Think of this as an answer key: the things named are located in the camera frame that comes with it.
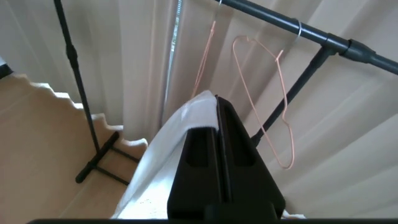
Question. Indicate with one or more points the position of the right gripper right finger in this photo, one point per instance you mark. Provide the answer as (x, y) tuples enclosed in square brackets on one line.
[(248, 174)]

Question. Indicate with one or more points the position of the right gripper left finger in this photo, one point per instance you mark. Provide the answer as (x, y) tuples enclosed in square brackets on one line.
[(196, 180)]

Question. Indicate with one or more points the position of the white garment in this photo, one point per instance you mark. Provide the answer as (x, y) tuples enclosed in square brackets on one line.
[(155, 174)]

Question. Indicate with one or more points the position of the pink clothes hanger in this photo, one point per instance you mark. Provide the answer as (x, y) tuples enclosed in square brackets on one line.
[(279, 56), (203, 59)]

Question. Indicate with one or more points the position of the black clothes rack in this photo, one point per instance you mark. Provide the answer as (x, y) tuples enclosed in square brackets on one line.
[(357, 49)]

